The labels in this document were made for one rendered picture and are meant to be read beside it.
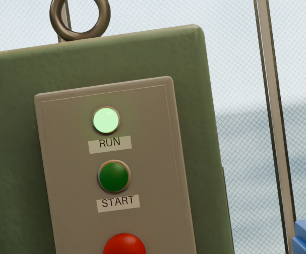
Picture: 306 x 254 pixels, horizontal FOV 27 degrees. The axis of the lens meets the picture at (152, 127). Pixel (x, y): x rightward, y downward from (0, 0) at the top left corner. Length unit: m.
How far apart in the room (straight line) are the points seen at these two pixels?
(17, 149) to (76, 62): 0.08
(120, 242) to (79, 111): 0.10
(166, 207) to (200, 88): 0.11
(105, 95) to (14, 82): 0.10
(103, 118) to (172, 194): 0.07
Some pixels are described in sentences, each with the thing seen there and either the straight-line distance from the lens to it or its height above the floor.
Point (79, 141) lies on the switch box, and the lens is 0.45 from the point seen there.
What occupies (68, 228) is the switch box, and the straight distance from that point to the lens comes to 0.46.
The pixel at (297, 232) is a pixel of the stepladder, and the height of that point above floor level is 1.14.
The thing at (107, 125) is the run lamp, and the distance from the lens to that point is 0.44.
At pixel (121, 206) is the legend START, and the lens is 0.45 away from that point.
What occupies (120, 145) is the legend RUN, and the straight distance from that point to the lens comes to 0.44.
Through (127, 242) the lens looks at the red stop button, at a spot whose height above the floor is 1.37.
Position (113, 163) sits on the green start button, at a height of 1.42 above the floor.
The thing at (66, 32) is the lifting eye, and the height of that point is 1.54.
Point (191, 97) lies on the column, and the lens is 0.50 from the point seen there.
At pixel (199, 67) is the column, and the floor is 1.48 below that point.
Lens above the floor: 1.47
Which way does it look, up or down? 3 degrees down
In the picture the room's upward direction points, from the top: 8 degrees counter-clockwise
